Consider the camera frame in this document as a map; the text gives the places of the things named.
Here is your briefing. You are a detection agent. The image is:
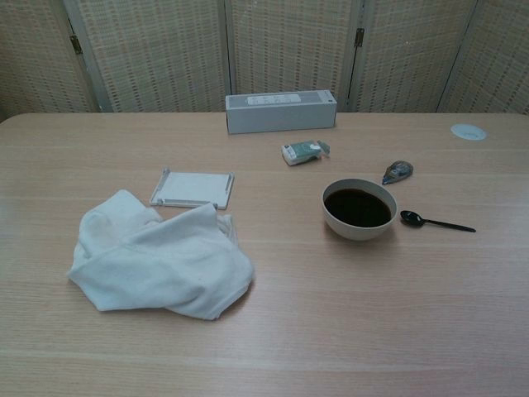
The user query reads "black plastic spoon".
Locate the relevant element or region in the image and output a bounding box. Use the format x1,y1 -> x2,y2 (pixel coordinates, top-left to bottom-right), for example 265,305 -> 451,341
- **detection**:
399,209 -> 477,233

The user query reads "white bowl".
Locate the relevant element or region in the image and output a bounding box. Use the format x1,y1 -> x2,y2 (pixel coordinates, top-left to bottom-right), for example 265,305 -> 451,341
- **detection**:
322,178 -> 398,242

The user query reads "green white tissue packet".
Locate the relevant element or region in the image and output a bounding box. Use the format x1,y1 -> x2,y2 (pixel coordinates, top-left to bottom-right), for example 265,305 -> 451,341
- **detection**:
280,140 -> 331,167

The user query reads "white square plastic tray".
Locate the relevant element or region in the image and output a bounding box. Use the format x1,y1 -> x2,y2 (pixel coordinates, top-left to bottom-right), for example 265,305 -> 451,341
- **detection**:
148,166 -> 236,210

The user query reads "grey rectangular speaker box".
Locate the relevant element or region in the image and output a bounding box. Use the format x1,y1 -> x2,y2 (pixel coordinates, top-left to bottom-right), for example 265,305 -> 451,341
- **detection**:
225,90 -> 337,136

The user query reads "crumpled white cloth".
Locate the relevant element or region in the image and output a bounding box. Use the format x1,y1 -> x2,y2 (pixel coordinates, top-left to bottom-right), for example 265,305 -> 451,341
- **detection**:
67,189 -> 256,322

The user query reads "correction tape dispenser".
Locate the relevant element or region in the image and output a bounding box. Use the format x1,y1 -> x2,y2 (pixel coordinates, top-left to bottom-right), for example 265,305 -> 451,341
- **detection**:
380,160 -> 415,185

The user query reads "woven folding screen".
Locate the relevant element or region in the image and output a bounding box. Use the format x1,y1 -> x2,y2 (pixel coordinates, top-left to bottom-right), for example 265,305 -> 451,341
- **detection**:
0,0 -> 529,115

